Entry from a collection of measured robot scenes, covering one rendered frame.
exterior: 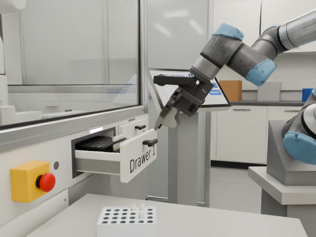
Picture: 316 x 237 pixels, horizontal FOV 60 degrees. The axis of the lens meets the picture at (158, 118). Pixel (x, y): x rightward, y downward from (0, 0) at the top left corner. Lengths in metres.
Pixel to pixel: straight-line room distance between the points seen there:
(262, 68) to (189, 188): 1.22
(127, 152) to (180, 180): 1.07
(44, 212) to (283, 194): 0.68
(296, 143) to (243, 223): 0.26
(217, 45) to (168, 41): 1.79
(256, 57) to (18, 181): 0.63
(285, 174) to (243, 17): 3.35
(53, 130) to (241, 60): 0.52
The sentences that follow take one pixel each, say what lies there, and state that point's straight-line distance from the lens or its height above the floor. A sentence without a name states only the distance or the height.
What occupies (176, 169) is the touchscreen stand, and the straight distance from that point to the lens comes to 1.77.
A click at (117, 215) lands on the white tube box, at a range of 0.65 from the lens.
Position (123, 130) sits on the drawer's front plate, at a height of 0.91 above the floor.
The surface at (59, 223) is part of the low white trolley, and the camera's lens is 0.72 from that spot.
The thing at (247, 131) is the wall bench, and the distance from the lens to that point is 3.74.
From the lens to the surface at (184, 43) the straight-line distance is 2.51.
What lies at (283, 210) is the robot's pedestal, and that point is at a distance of 1.04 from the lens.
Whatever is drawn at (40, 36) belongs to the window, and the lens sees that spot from 0.75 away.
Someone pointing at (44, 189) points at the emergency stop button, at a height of 0.87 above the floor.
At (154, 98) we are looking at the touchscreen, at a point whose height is 1.02.
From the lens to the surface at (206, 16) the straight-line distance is 2.52.
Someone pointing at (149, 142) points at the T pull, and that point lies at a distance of 0.83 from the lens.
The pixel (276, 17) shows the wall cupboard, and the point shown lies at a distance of 4.17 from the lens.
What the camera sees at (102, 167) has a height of 0.85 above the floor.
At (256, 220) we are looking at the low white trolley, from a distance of 0.74.
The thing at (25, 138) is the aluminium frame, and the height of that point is 0.96.
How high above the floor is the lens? 1.07
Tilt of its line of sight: 6 degrees down
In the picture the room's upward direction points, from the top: straight up
